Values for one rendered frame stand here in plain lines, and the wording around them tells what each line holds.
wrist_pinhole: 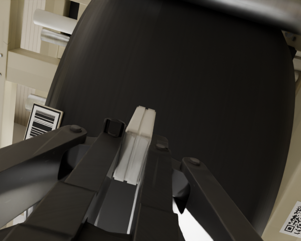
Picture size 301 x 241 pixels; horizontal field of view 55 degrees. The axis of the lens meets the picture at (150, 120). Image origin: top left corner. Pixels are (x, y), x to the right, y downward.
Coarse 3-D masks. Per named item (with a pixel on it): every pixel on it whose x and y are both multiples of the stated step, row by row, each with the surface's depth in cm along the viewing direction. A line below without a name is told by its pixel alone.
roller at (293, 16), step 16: (192, 0) 35; (208, 0) 34; (224, 0) 34; (240, 0) 33; (256, 0) 33; (272, 0) 33; (288, 0) 33; (240, 16) 35; (256, 16) 34; (272, 16) 34; (288, 16) 34
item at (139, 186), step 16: (160, 144) 15; (160, 160) 14; (144, 176) 12; (160, 176) 12; (144, 192) 10; (160, 192) 11; (144, 208) 8; (160, 208) 10; (144, 224) 8; (160, 224) 8; (176, 224) 8; (144, 240) 7; (160, 240) 7; (176, 240) 8
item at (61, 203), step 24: (120, 120) 15; (96, 144) 13; (120, 144) 14; (96, 168) 11; (48, 192) 8; (72, 192) 8; (96, 192) 9; (48, 216) 7; (72, 216) 7; (96, 216) 12; (24, 240) 6; (48, 240) 6; (72, 240) 6
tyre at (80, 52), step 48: (96, 0) 38; (144, 0) 35; (96, 48) 32; (144, 48) 32; (192, 48) 32; (240, 48) 33; (288, 48) 40; (48, 96) 34; (96, 96) 30; (144, 96) 30; (192, 96) 31; (240, 96) 31; (288, 96) 34; (192, 144) 30; (240, 144) 30; (288, 144) 34; (240, 192) 30
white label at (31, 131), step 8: (40, 104) 31; (32, 112) 32; (40, 112) 31; (48, 112) 31; (56, 112) 31; (32, 120) 32; (40, 120) 31; (48, 120) 31; (56, 120) 31; (32, 128) 32; (40, 128) 31; (48, 128) 31; (56, 128) 30; (24, 136) 32; (32, 136) 32
